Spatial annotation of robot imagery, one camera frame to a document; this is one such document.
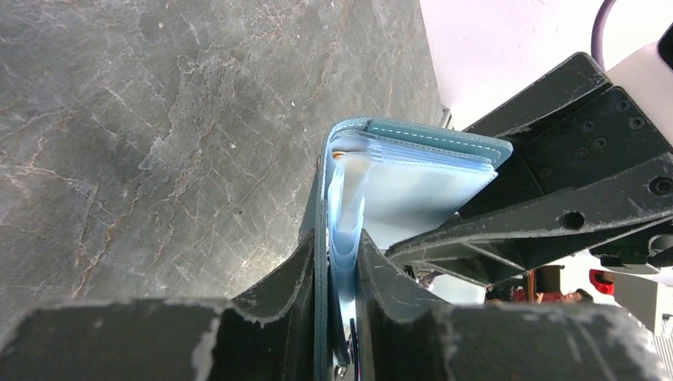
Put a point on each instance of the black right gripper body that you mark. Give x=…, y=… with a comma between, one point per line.
x=608, y=135

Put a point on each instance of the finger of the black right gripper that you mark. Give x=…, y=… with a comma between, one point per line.
x=560, y=92
x=493, y=247

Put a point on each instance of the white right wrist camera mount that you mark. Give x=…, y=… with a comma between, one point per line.
x=646, y=75

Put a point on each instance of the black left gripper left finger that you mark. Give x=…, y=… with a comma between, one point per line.
x=264, y=333

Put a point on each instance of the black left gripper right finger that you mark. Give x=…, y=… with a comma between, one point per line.
x=408, y=333

